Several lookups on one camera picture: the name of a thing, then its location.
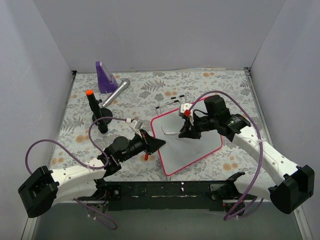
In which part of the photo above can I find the white red whiteboard marker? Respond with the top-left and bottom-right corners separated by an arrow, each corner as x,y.
164,131 -> 181,135

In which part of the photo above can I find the pink framed whiteboard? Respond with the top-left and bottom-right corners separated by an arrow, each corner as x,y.
150,109 -> 223,176

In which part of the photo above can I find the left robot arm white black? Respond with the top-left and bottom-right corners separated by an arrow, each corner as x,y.
18,129 -> 166,218

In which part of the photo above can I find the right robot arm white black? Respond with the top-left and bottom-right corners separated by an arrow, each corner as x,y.
178,95 -> 315,219

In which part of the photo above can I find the black torch with orange cap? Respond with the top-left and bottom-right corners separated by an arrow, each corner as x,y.
85,89 -> 113,134

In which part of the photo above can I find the floral patterned table mat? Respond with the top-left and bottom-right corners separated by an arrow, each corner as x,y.
46,69 -> 273,183

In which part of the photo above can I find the silver microphone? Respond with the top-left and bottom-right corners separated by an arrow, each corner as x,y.
101,78 -> 131,108

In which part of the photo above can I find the purple wedge stand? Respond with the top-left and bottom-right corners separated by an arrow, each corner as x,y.
95,61 -> 118,94

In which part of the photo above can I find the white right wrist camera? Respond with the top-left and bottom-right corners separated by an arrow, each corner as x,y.
178,103 -> 194,126

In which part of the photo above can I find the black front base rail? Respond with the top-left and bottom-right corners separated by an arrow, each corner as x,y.
87,179 -> 240,211

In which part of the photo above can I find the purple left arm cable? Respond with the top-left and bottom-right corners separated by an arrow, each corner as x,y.
24,116 -> 133,230

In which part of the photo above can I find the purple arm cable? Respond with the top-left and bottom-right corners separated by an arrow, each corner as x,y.
188,90 -> 264,221
24,116 -> 133,230

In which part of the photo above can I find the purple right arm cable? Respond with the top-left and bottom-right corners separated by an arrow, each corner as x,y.
188,90 -> 264,221

